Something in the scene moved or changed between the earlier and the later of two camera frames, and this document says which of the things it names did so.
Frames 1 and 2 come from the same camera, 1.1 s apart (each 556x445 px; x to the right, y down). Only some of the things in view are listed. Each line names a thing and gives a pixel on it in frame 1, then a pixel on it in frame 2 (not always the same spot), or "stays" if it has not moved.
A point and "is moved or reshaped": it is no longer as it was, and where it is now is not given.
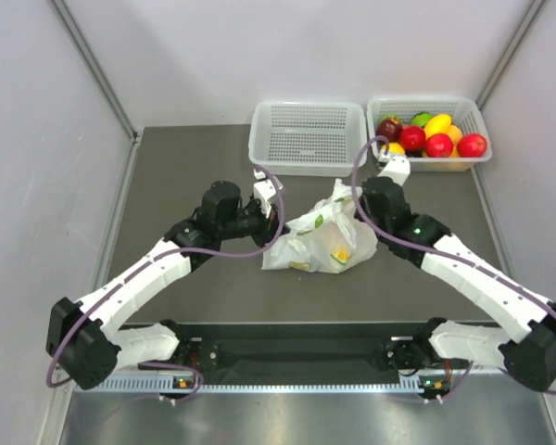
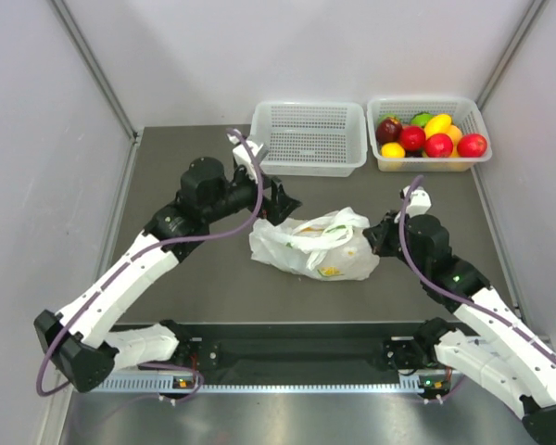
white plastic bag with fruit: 327,237 is moved or reshaped
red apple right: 472,145 stays
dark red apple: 390,128 stays
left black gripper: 268,227 -> 281,206
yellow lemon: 395,148 stays
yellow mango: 437,124 stays
